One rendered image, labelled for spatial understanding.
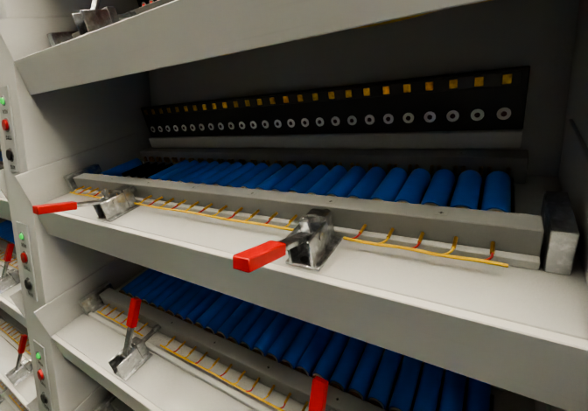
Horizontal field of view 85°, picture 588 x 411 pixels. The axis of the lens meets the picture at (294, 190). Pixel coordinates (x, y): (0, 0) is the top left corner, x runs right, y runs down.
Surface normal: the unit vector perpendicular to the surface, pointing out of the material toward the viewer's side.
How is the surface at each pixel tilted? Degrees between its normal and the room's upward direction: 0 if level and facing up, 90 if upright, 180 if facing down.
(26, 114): 90
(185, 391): 18
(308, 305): 108
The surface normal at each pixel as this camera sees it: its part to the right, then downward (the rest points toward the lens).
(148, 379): -0.18, -0.90
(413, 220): -0.51, 0.44
